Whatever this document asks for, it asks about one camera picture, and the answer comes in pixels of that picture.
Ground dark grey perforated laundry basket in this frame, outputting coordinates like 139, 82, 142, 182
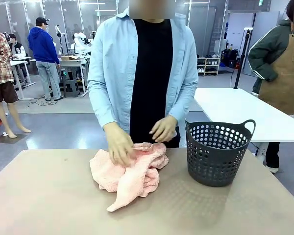
185, 119, 256, 188

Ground person in brown apron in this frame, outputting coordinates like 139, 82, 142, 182
247, 0, 294, 173

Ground beige mannequin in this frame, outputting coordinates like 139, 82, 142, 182
0, 82, 32, 139

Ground pink terry towel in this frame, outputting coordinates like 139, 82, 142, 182
89, 141, 169, 212

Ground grey step stool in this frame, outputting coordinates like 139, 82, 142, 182
62, 79, 79, 98

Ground mannequin base plate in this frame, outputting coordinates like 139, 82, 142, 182
0, 133, 28, 145

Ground person's right hand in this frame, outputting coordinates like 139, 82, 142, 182
104, 121, 135, 168

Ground black and blue storage crates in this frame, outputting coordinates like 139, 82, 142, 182
221, 43, 241, 70

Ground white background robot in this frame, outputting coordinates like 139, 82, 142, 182
70, 31, 94, 54

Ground cardboard box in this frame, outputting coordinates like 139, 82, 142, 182
60, 55, 82, 62

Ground person's right forearm blue sleeve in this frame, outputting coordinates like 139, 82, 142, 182
87, 78, 120, 130

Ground wooden shoe shelf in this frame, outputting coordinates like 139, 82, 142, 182
197, 57, 221, 76

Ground grey workbench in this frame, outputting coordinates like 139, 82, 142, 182
30, 57, 89, 95

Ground white side table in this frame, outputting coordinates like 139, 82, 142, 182
193, 87, 294, 157

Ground black tripod pole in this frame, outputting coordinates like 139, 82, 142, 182
233, 27, 253, 90

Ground white standing desk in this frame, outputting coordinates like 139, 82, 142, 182
9, 56, 36, 101

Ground black floor cable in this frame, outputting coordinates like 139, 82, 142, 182
27, 95, 64, 107

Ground person in blue hoodie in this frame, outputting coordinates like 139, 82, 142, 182
27, 17, 64, 102

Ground red plaid shirt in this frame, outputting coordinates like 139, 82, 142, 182
0, 29, 15, 86

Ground person's left forearm blue sleeve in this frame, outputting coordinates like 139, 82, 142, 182
168, 78, 199, 123

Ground brown shorts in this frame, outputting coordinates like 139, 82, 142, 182
0, 82, 19, 104

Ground person in light blue shirt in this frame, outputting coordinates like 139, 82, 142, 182
87, 0, 199, 149

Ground seated person in varsity jacket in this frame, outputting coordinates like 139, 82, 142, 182
7, 33, 27, 61

